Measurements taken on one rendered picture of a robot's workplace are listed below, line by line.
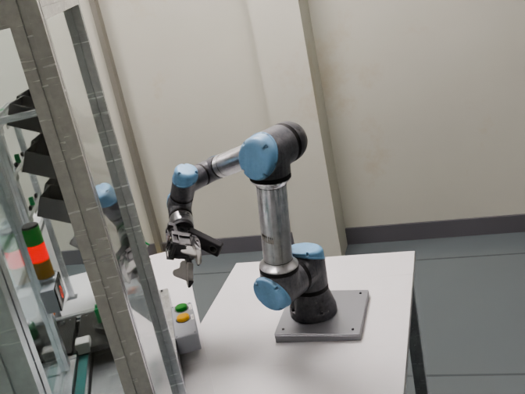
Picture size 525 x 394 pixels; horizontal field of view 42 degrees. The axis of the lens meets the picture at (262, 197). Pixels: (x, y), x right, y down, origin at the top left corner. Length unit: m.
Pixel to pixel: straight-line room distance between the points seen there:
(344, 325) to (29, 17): 1.61
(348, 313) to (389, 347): 0.21
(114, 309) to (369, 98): 3.73
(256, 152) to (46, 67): 1.17
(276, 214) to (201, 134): 2.86
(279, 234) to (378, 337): 0.44
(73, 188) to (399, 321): 1.57
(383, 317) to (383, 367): 0.26
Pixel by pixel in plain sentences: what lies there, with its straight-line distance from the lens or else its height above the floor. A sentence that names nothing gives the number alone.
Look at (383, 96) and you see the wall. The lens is 4.37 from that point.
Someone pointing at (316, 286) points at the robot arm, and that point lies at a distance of 2.10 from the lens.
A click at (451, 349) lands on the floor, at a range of 3.53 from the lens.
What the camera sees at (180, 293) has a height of 0.86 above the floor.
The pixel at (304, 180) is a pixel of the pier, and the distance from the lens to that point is 4.31.
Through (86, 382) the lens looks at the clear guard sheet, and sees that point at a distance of 0.81.
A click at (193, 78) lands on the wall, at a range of 4.61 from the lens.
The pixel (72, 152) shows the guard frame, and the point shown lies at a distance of 0.69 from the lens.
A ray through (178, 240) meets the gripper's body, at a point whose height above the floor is 1.24.
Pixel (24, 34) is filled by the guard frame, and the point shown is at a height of 1.95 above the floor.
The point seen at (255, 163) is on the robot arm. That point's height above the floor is 1.47.
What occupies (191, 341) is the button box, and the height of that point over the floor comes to 0.94.
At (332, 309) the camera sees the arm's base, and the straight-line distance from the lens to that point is 2.15.
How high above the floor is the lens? 1.98
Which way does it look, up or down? 19 degrees down
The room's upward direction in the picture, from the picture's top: 12 degrees counter-clockwise
